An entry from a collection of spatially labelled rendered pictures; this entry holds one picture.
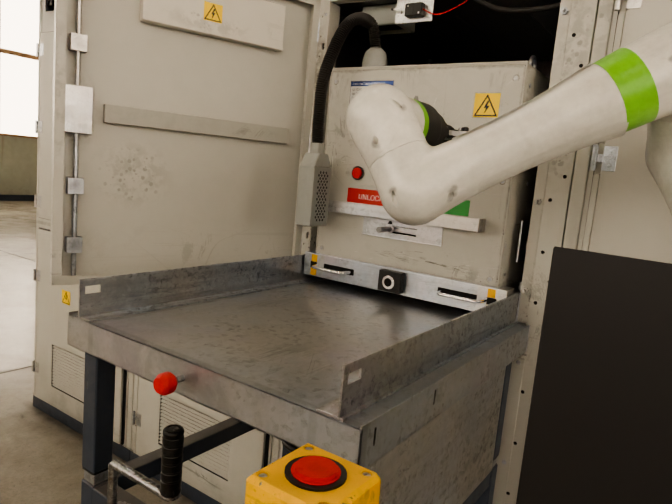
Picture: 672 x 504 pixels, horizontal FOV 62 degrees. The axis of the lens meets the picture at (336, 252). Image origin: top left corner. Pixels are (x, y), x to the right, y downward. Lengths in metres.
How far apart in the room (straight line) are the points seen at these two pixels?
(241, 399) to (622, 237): 0.78
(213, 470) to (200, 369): 1.14
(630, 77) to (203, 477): 1.66
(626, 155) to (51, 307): 2.15
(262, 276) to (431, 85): 0.59
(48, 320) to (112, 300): 1.52
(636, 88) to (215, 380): 0.71
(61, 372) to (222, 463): 0.94
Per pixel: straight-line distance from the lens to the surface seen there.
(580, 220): 1.24
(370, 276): 1.36
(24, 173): 12.96
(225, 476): 1.93
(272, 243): 1.54
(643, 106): 0.91
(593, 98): 0.88
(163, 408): 2.08
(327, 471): 0.47
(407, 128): 0.87
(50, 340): 2.62
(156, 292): 1.16
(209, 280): 1.24
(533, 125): 0.87
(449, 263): 1.28
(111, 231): 1.39
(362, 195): 1.38
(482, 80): 1.27
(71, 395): 2.55
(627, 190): 1.20
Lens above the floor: 1.14
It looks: 8 degrees down
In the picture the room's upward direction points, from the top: 5 degrees clockwise
